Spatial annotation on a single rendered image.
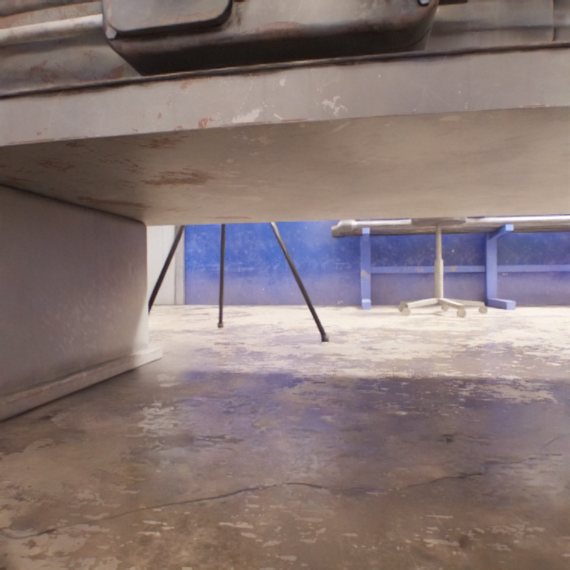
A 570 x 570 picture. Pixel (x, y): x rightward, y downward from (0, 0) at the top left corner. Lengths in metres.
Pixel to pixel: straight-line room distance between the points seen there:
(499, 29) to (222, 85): 0.41
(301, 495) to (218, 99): 0.44
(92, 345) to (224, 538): 0.73
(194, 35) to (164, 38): 0.04
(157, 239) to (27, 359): 3.41
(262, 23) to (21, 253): 0.59
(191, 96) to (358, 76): 0.19
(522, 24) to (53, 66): 0.73
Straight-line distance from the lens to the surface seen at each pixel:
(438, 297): 2.95
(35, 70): 0.92
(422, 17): 0.57
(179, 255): 4.17
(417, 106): 0.51
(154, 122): 0.56
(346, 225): 3.40
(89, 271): 1.08
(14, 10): 0.87
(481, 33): 0.75
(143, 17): 0.61
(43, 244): 0.97
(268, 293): 3.96
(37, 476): 0.63
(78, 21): 0.79
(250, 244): 4.01
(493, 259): 3.89
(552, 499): 0.57
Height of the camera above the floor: 0.23
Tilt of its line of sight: 1 degrees down
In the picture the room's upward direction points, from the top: 1 degrees counter-clockwise
